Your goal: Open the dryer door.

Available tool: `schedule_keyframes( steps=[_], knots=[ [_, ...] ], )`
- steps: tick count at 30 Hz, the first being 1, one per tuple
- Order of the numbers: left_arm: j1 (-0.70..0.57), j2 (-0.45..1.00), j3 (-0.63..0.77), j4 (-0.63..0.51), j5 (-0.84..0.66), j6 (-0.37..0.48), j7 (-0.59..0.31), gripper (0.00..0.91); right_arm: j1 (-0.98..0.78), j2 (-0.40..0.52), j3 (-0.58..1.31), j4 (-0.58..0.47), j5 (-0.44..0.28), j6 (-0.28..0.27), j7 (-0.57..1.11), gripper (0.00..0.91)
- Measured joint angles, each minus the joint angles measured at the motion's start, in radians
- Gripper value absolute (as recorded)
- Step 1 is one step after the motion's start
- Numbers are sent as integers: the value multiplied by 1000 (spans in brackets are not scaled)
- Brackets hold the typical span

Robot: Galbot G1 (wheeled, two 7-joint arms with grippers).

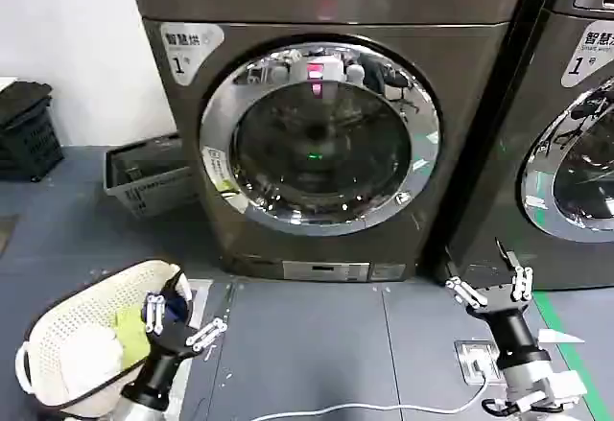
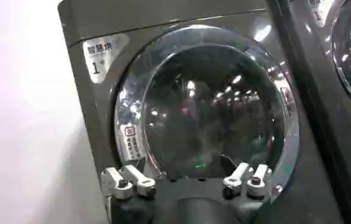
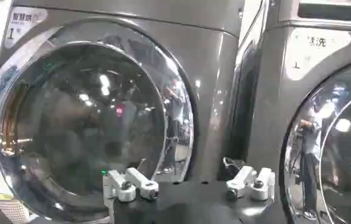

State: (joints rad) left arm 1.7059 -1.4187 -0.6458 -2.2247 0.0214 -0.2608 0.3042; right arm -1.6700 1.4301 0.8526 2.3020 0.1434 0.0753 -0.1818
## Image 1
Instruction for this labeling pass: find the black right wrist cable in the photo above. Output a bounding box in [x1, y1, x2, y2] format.
[481, 395, 522, 416]

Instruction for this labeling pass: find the grey dryer numbered one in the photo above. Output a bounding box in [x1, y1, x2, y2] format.
[123, 0, 561, 284]

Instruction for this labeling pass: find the grey dryer with chrome door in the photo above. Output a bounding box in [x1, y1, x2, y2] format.
[443, 0, 614, 292]

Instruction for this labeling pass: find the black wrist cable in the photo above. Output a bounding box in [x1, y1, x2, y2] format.
[50, 365, 145, 412]
[481, 395, 522, 416]

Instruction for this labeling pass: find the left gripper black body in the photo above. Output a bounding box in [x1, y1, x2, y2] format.
[131, 318, 198, 406]

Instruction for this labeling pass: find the grey rectangular plastic bin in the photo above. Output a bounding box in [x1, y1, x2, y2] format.
[103, 133, 201, 220]

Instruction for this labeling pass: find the round chrome glass dryer door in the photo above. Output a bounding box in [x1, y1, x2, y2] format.
[200, 35, 443, 238]

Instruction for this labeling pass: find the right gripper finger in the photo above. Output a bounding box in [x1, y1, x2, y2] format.
[444, 258, 489, 311]
[494, 237, 534, 303]

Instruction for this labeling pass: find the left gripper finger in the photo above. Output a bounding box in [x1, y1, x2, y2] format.
[184, 316, 227, 351]
[142, 269, 187, 335]

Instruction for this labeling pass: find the white paper scrap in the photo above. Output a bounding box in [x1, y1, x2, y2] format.
[536, 328, 587, 345]

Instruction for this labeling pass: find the white perforated laundry basket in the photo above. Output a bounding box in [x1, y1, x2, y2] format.
[13, 259, 194, 421]

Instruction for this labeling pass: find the black plastic crate stack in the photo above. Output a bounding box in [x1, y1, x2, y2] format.
[0, 81, 66, 183]

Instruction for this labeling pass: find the yellow-green cloth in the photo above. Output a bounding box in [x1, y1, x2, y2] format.
[112, 309, 152, 363]

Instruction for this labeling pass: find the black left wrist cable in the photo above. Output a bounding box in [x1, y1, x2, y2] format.
[50, 365, 145, 412]

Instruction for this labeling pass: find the white power cable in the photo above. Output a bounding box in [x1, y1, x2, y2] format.
[268, 348, 503, 421]

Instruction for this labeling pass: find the steel floor socket box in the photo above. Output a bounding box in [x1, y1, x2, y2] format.
[454, 339, 504, 385]

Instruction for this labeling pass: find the dark blue garment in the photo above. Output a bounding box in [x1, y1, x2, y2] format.
[162, 295, 192, 326]

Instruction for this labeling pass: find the white garment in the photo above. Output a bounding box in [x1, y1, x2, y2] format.
[60, 323, 127, 396]

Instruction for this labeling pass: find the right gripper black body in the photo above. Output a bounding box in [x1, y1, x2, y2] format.
[466, 284, 552, 370]

